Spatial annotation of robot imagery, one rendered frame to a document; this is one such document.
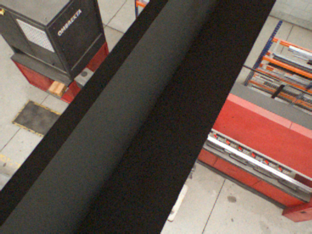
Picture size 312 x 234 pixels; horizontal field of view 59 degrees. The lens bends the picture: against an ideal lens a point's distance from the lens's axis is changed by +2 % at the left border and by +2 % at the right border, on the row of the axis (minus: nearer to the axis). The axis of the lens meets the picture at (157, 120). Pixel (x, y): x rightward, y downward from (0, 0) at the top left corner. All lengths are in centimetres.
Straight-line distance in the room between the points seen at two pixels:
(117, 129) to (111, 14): 728
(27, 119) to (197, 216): 381
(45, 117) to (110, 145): 587
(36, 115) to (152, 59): 596
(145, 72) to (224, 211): 515
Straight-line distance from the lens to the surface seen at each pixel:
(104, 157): 16
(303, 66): 510
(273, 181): 470
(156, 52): 16
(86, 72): 392
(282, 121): 340
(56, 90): 492
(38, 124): 601
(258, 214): 545
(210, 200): 525
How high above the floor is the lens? 508
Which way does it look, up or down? 65 degrees down
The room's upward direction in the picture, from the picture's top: 3 degrees clockwise
